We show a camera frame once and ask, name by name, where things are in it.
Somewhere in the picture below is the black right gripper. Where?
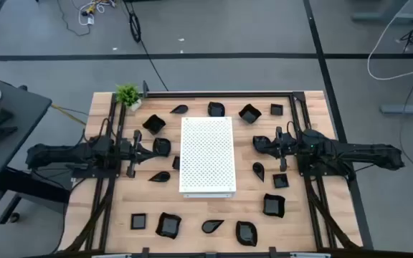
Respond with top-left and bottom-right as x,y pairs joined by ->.
261,125 -> 301,173

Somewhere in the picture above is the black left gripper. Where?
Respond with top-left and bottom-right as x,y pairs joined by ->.
119,129 -> 160,179

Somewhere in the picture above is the black leaf-shaped mini plate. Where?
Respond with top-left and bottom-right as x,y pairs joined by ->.
252,135 -> 277,158
207,101 -> 226,118
235,220 -> 258,247
152,137 -> 172,158

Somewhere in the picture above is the black wavy square mini plate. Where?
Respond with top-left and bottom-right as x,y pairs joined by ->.
142,114 -> 167,135
262,193 -> 286,219
155,211 -> 183,240
238,103 -> 262,125

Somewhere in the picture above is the black teardrop mini plate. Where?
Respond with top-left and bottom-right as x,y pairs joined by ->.
169,104 -> 189,115
201,219 -> 225,234
148,171 -> 171,183
252,161 -> 266,183

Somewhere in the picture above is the white perforated shelf rack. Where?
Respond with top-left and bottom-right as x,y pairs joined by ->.
179,116 -> 237,199

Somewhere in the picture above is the small green potted plant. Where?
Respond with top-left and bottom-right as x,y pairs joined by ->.
115,84 -> 143,112

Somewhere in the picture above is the black side table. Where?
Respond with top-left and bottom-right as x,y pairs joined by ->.
0,77 -> 72,230

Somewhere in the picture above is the grey desk leg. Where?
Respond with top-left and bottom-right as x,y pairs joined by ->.
351,0 -> 413,23
379,95 -> 413,116

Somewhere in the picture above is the white floor cable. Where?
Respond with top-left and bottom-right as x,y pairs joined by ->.
366,0 -> 413,82

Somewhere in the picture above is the white and yellow cable bundle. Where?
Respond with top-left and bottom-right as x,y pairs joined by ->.
78,0 -> 117,27

